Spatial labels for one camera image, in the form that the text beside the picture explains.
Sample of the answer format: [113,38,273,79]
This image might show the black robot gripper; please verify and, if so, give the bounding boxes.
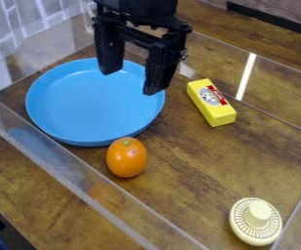
[92,0,192,96]

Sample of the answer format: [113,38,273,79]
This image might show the orange toy ball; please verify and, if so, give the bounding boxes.
[105,137,148,178]

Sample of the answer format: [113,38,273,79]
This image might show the blue round tray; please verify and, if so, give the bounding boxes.
[25,58,165,146]

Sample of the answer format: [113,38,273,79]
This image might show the yellow butter box toy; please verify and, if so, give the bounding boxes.
[187,78,236,127]

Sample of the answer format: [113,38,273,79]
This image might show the cream round toy dial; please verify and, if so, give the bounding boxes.
[228,197,281,246]

